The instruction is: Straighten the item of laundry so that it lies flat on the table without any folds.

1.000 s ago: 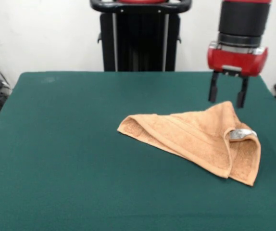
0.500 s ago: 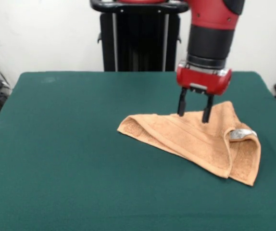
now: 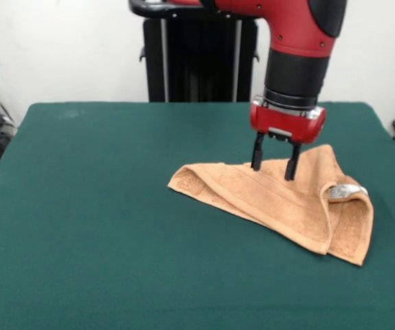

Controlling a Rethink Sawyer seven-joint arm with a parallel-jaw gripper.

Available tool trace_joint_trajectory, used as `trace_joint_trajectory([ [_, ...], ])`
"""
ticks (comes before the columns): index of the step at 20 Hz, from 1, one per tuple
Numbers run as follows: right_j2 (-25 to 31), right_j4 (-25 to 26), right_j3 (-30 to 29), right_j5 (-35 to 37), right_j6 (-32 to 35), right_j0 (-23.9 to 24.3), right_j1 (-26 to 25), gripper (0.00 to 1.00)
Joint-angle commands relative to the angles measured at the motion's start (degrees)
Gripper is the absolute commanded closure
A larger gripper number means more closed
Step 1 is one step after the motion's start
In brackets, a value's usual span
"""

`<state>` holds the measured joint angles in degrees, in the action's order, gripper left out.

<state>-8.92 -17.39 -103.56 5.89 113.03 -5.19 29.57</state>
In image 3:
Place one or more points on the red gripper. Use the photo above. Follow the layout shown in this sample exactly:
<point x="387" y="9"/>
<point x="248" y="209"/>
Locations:
<point x="283" y="125"/>

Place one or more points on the tan terry towel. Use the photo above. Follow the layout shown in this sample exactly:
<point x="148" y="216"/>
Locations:
<point x="287" y="206"/>

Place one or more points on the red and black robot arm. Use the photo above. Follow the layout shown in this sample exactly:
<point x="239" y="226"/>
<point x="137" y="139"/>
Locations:
<point x="297" y="68"/>

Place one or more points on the dark green table cloth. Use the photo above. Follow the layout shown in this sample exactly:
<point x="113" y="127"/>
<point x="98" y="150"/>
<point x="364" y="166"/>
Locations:
<point x="80" y="206"/>

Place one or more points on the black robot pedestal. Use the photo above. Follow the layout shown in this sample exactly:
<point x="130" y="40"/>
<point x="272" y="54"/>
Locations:
<point x="190" y="58"/>

